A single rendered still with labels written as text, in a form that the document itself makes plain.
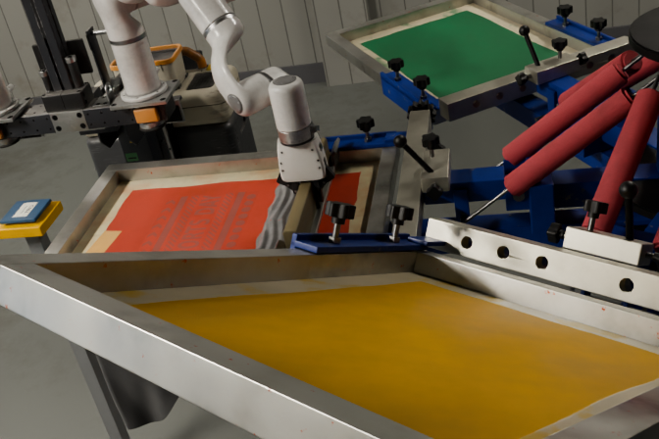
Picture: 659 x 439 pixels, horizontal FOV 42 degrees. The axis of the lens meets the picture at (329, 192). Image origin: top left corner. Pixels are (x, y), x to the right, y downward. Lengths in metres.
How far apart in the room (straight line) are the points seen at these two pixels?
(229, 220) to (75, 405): 1.37
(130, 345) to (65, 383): 2.61
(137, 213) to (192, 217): 0.16
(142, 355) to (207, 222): 1.34
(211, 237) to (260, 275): 0.86
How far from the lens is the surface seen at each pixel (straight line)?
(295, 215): 1.78
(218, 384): 0.66
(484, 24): 2.91
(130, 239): 2.07
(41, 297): 0.82
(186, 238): 2.01
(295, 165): 1.85
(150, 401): 2.15
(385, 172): 2.01
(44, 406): 3.28
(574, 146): 1.73
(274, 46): 5.13
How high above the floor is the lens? 1.97
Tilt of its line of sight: 30 degrees down
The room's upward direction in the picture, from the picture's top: 11 degrees counter-clockwise
